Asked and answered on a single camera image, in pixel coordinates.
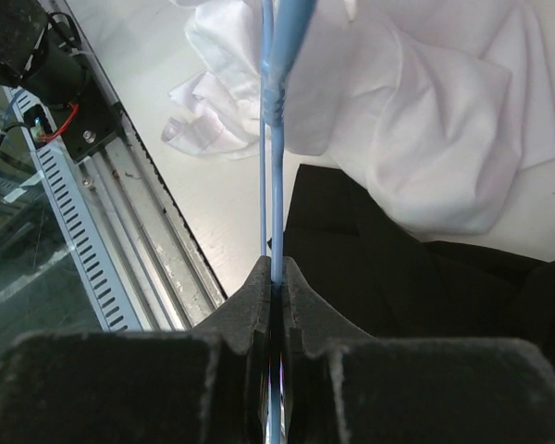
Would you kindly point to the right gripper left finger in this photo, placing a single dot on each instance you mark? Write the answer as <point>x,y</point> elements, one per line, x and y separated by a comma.
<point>226,368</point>

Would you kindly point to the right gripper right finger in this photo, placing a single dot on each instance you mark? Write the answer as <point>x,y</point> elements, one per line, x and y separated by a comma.
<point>312,330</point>

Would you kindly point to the black shirt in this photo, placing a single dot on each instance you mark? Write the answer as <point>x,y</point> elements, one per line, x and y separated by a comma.
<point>390,284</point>

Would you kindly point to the white shirt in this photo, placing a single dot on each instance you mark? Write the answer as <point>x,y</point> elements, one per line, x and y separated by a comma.
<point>432,106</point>

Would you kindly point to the blue wire hanger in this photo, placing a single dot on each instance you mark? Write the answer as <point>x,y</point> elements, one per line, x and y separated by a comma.
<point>284,28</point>

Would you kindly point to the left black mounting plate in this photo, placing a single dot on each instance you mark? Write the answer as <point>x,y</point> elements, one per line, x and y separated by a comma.
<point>96,123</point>

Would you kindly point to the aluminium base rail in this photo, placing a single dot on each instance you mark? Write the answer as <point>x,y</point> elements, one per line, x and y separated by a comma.
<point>166,280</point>

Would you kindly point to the blue slotted cable duct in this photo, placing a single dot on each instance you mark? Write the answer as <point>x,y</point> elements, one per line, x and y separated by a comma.
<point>91,240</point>

